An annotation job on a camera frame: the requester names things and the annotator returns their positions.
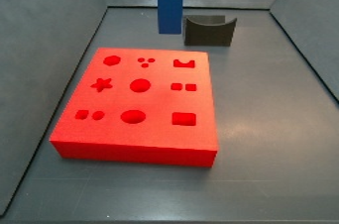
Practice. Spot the blue rectangular bar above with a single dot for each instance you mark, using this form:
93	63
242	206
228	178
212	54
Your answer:
170	14

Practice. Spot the red shape-sorting block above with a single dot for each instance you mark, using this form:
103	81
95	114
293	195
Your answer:
142	109

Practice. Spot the dark grey curved block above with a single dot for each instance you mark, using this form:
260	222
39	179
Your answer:
209	30

